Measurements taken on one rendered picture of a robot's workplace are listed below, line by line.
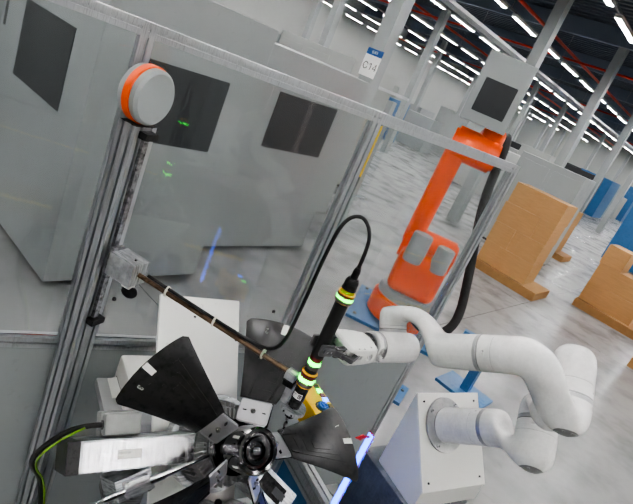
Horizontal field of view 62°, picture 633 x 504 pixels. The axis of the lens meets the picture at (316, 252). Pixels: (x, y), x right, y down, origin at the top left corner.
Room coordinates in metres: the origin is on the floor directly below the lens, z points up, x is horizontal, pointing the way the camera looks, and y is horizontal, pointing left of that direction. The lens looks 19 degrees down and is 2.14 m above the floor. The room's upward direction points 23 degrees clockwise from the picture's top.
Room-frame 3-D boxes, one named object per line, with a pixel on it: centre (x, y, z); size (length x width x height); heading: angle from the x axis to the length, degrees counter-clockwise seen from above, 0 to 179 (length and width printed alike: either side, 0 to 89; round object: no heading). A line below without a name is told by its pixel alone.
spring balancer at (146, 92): (1.39, 0.58, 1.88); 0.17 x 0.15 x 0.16; 128
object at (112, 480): (1.02, 0.21, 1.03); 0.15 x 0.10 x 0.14; 38
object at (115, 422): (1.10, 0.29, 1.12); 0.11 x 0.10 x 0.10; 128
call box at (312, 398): (1.64, -0.21, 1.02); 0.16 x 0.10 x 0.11; 38
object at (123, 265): (1.37, 0.49, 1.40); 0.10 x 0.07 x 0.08; 73
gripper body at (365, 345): (1.25, -0.19, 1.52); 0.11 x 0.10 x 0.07; 128
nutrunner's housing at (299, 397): (1.18, -0.11, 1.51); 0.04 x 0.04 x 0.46
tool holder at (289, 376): (1.18, -0.10, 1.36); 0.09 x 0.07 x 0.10; 73
